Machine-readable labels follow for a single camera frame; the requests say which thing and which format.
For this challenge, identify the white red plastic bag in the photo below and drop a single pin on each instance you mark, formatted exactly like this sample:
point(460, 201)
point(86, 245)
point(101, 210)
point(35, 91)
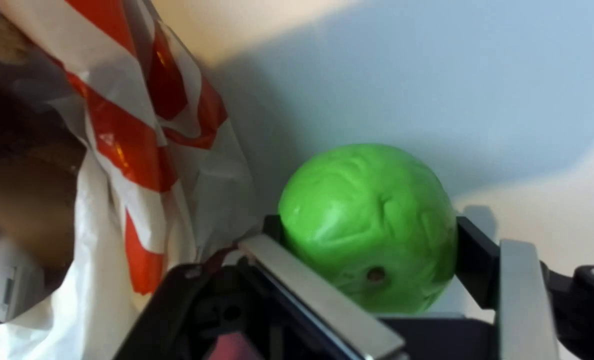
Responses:
point(142, 152)

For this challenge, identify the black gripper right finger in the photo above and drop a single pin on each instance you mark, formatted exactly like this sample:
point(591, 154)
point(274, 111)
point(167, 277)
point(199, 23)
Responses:
point(518, 300)

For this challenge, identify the bright green apple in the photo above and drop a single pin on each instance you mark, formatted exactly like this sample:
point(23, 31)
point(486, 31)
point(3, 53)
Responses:
point(369, 223)

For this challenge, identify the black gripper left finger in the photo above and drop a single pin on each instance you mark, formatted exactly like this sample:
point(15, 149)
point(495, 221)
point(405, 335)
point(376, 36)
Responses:
point(308, 292)

